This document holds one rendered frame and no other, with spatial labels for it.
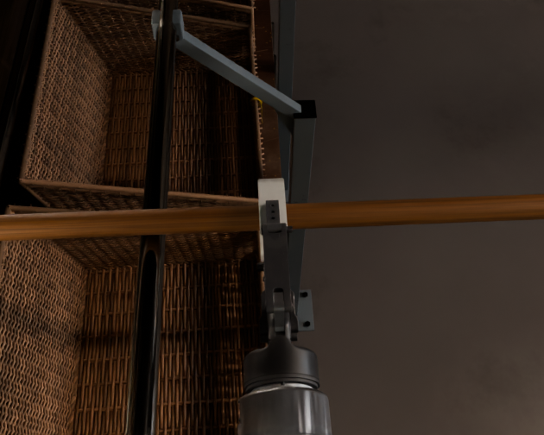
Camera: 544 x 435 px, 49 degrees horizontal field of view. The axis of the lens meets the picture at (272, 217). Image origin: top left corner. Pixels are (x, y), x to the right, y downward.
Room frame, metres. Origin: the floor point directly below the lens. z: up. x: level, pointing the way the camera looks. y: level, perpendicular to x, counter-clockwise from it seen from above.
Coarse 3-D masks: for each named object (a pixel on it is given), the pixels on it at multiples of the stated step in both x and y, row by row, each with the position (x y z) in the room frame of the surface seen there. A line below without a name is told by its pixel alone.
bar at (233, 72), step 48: (288, 0) 1.21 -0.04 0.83; (192, 48) 0.73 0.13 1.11; (288, 48) 1.21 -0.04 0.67; (288, 96) 1.21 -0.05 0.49; (288, 144) 1.21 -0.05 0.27; (144, 192) 0.42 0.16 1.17; (288, 192) 1.20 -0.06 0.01; (144, 240) 0.35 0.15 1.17; (288, 240) 0.73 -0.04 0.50; (144, 288) 0.28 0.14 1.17; (144, 336) 0.23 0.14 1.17; (144, 384) 0.18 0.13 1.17; (144, 432) 0.13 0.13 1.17
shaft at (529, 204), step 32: (0, 224) 0.35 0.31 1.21; (32, 224) 0.35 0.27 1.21; (64, 224) 0.35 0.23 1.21; (96, 224) 0.35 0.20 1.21; (128, 224) 0.35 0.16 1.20; (160, 224) 0.35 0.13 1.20; (192, 224) 0.35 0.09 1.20; (224, 224) 0.35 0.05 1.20; (256, 224) 0.35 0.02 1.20; (288, 224) 0.35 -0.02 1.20; (320, 224) 0.35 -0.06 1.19; (352, 224) 0.36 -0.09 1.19; (384, 224) 0.36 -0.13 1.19
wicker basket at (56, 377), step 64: (0, 256) 0.49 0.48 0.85; (64, 256) 0.59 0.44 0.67; (128, 256) 0.61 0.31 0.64; (192, 256) 0.62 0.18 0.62; (256, 256) 0.56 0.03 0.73; (0, 320) 0.39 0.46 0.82; (64, 320) 0.46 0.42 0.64; (128, 320) 0.48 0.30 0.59; (192, 320) 0.48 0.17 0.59; (256, 320) 0.48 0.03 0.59; (0, 384) 0.28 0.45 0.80; (64, 384) 0.33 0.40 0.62; (128, 384) 0.34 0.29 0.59; (192, 384) 0.34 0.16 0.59
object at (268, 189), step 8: (264, 184) 0.39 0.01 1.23; (272, 184) 0.39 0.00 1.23; (280, 184) 0.39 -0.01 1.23; (264, 192) 0.37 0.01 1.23; (272, 192) 0.37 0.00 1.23; (280, 192) 0.37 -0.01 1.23; (264, 200) 0.36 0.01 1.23; (280, 200) 0.36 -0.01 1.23; (264, 208) 0.35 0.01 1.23; (280, 208) 0.35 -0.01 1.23; (264, 216) 0.34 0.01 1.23; (280, 216) 0.34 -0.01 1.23
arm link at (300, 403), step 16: (272, 384) 0.16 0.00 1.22; (288, 384) 0.16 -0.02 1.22; (304, 384) 0.16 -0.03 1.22; (240, 400) 0.15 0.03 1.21; (256, 400) 0.14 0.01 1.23; (272, 400) 0.14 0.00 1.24; (288, 400) 0.14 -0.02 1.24; (304, 400) 0.14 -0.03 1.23; (320, 400) 0.15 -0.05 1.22; (240, 416) 0.14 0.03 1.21; (256, 416) 0.13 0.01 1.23; (272, 416) 0.13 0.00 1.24; (288, 416) 0.13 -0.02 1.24; (304, 416) 0.13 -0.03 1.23; (320, 416) 0.13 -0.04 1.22; (240, 432) 0.12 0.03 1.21; (256, 432) 0.12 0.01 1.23; (272, 432) 0.12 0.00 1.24; (288, 432) 0.11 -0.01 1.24; (304, 432) 0.12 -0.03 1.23; (320, 432) 0.12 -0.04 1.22
